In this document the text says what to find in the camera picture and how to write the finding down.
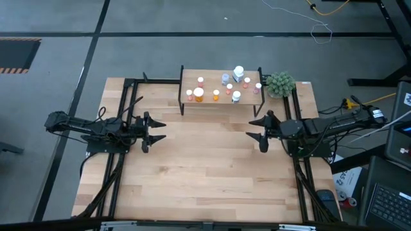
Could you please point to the black furniture foot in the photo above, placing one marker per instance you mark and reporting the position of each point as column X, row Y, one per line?
column 9, row 148

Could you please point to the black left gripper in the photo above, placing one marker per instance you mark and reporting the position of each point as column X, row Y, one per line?
column 144, row 128

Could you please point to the black hazard striped floor mat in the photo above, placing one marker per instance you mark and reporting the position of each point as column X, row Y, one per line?
column 17, row 54

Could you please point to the large orange pill vial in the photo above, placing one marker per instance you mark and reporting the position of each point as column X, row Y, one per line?
column 198, row 94

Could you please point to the white rod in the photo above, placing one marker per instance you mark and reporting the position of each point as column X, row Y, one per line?
column 379, row 128

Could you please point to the potted green succulent plant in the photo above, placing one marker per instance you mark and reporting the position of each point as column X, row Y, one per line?
column 280, row 84

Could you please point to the large white supplement bottle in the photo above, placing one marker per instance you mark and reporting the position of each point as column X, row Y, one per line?
column 238, row 73

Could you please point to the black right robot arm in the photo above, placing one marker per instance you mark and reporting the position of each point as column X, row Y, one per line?
column 337, row 123

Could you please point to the red soda can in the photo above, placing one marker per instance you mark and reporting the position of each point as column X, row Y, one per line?
column 350, row 202

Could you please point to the wooden shelf black legs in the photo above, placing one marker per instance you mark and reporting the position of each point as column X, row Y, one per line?
column 212, row 77

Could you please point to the black laptop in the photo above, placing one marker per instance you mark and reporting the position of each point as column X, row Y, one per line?
column 385, row 202

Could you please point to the small white Excedrin bottle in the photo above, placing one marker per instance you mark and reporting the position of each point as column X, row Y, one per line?
column 236, row 96

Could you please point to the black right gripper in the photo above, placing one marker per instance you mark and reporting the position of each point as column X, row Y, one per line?
column 276, row 128

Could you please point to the clear pill vial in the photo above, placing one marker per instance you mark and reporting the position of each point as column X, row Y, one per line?
column 225, row 79

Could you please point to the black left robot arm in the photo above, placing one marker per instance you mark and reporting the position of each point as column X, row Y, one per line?
column 80, row 126

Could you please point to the black computer case with sticker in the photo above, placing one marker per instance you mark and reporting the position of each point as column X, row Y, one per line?
column 399, row 128

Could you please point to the black handheld device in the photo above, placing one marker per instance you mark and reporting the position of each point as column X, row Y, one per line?
column 327, row 197

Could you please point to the small orange pill vial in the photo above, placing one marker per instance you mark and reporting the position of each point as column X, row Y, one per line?
column 216, row 94

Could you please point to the white cardboard box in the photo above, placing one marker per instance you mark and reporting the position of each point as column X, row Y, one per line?
column 346, row 178

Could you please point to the magenta pill vial white cap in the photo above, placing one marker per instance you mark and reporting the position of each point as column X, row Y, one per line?
column 257, row 88

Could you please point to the black desk frame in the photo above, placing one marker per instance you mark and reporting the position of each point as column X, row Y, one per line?
column 369, row 82

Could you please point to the black metal rig frame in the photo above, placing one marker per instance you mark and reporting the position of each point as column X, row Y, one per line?
column 157, row 81

